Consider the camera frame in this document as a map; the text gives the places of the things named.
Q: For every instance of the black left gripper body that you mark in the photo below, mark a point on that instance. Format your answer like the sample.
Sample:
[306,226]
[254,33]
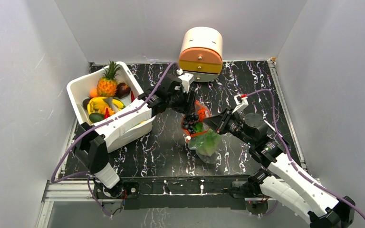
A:
[182,102]

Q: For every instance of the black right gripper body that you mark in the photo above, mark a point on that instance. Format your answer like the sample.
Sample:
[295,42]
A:
[219,121]

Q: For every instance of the clear zip bag orange zipper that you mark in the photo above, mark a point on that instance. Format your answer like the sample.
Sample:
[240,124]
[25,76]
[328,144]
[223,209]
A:
[205,159]

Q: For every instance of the green toy lettuce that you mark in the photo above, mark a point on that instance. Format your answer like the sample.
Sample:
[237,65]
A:
[206,142]

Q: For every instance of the black toy grape bunch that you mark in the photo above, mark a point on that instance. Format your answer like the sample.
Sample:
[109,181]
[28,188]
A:
[189,122]

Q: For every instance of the red toy chili pepper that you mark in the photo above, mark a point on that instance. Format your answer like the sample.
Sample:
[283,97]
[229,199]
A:
[108,112]

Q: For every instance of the toy peach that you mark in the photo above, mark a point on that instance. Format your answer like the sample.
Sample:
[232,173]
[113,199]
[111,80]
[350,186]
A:
[93,93]

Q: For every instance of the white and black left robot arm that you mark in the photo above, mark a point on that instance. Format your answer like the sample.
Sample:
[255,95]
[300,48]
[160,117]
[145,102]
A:
[92,145]

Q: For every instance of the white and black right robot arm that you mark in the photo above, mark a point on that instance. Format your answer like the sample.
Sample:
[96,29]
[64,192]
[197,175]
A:
[279,178]

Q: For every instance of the white plastic food bin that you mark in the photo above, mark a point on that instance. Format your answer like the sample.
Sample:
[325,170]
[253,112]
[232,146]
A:
[132,132]

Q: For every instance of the round pastel drawer cabinet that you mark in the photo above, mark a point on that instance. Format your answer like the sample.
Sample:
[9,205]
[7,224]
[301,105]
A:
[201,53]

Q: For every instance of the dark brown toy mangosteen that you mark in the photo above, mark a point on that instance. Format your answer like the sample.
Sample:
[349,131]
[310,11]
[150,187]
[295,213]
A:
[122,90]

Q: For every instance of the grey toy fish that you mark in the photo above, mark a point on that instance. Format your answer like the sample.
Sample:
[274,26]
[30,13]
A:
[109,101]

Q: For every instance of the toy pineapple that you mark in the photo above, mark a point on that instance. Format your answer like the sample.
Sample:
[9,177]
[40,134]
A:
[107,84]

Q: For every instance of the yellow toy banana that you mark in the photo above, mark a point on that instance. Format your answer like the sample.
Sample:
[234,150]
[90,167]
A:
[98,105]

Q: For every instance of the dark green toy avocado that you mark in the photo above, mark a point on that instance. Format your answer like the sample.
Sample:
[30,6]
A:
[96,117]

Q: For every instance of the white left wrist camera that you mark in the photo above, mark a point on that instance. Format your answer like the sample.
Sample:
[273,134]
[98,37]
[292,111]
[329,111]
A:
[186,78]

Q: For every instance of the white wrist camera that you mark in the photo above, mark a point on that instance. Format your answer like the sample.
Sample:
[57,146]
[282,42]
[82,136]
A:
[186,78]
[241,103]

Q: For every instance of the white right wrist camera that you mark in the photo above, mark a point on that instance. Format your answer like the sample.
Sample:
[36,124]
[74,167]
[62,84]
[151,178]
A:
[241,103]

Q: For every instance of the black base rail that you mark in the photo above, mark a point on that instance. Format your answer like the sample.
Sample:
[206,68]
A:
[187,192]

